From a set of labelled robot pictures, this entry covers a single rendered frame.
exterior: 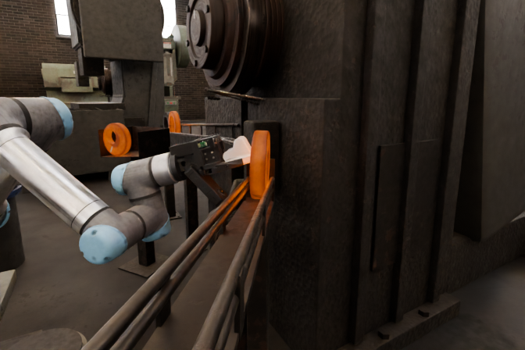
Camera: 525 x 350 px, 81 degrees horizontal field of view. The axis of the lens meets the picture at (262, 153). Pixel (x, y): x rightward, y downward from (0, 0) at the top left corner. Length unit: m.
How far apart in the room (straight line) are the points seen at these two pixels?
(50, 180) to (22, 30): 10.64
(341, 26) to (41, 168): 0.77
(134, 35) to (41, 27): 7.63
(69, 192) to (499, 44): 1.47
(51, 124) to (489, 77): 1.46
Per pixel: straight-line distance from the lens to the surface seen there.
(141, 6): 3.91
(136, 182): 0.77
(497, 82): 1.52
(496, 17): 1.49
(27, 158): 0.79
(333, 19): 0.93
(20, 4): 11.46
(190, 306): 0.35
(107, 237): 0.67
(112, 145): 1.66
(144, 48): 3.83
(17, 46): 11.30
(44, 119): 0.93
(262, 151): 0.64
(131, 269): 1.82
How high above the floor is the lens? 0.88
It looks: 10 degrees down
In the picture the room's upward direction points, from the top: straight up
